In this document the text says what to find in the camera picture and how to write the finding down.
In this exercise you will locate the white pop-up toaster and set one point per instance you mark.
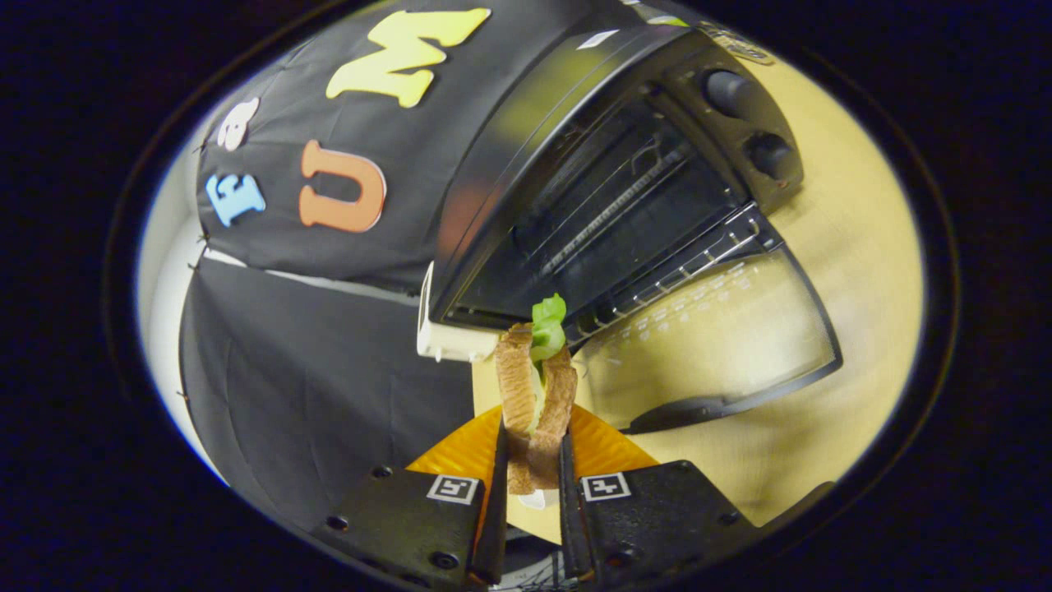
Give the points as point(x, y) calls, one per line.
point(448, 339)

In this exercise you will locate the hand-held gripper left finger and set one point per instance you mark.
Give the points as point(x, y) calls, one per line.
point(496, 526)

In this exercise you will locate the toast sandwich with lettuce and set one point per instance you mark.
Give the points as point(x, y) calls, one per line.
point(518, 395)

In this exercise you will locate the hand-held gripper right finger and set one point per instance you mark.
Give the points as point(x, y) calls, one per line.
point(570, 538)

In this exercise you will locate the black toaster oven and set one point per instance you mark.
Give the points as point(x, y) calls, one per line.
point(534, 164)

